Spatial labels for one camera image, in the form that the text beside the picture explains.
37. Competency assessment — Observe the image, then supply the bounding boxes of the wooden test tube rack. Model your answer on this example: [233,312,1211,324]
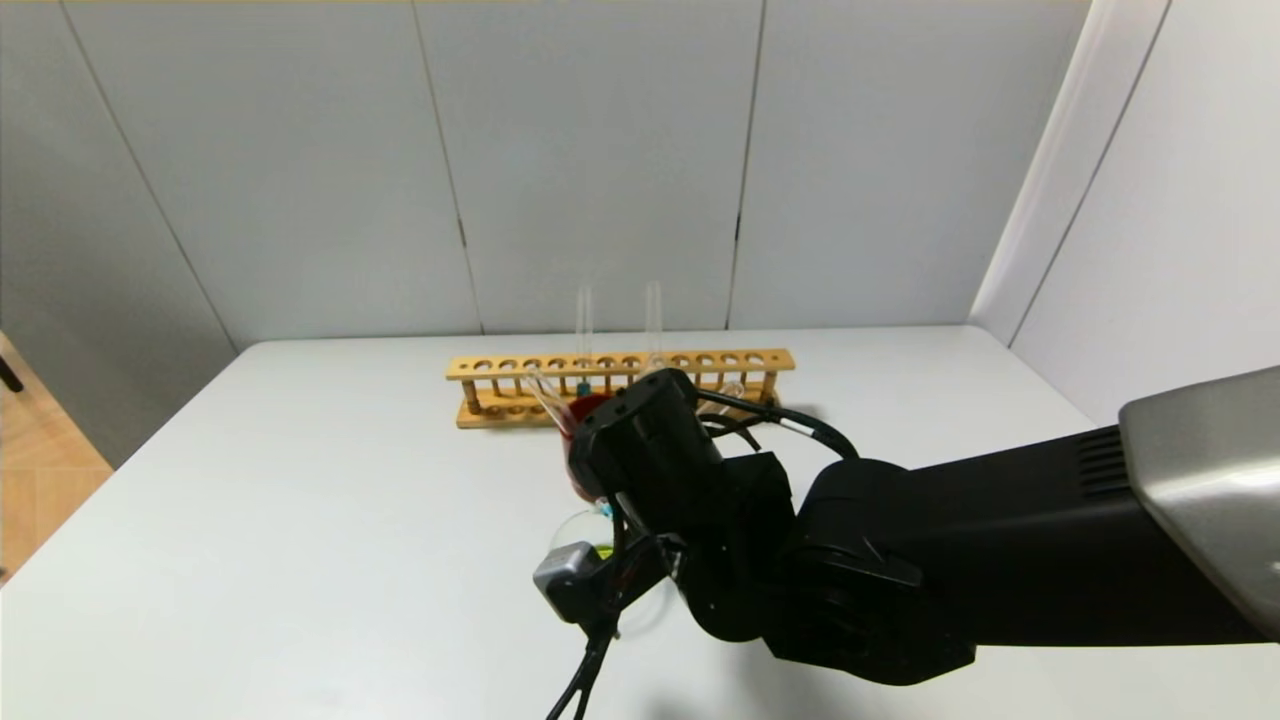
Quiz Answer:
[445,348,797,429]

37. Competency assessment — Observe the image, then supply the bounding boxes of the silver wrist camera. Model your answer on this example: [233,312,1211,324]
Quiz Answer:
[533,541,603,624]

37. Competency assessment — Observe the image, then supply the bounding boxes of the red plastic cup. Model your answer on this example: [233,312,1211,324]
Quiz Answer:
[563,393,613,503]

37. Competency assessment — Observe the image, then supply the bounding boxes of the clear glass beaker dish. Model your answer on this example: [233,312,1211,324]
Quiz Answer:
[548,508,669,633]

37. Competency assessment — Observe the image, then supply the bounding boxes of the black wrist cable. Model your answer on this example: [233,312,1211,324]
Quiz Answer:
[695,388,861,461]

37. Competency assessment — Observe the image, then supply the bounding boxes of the blue pigment glass test tube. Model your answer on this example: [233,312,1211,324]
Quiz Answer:
[574,285,593,399]
[590,378,749,523]

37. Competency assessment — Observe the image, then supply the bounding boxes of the black looped camera cable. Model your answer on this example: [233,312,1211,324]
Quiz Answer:
[545,612,626,720]

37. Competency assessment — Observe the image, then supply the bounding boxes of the yellow pigment glass test tube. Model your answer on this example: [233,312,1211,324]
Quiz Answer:
[524,364,579,437]

